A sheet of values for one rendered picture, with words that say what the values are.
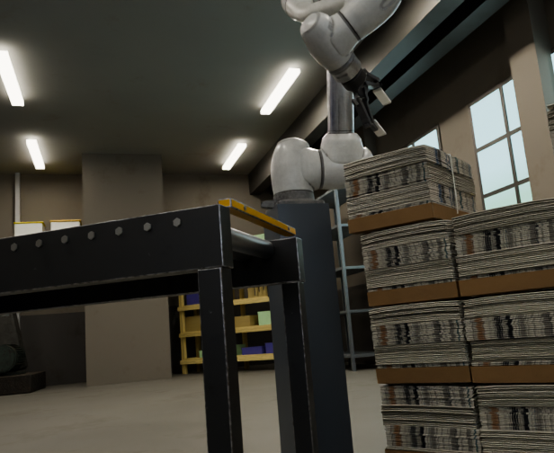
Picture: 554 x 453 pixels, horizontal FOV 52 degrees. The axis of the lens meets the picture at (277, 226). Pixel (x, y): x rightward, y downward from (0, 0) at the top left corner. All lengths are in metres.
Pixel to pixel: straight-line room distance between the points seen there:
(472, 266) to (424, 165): 0.32
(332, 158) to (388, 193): 0.44
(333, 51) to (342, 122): 0.57
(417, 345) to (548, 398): 0.36
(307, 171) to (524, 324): 0.96
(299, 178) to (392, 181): 0.47
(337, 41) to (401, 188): 0.47
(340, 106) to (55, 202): 8.26
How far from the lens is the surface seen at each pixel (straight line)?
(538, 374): 1.61
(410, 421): 1.78
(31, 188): 10.21
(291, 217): 2.06
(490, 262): 1.64
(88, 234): 1.22
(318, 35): 1.65
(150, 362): 8.72
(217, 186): 10.36
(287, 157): 2.15
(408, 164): 1.76
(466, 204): 1.98
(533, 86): 5.19
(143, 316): 8.71
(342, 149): 2.17
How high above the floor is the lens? 0.56
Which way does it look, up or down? 10 degrees up
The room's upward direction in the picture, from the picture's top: 5 degrees counter-clockwise
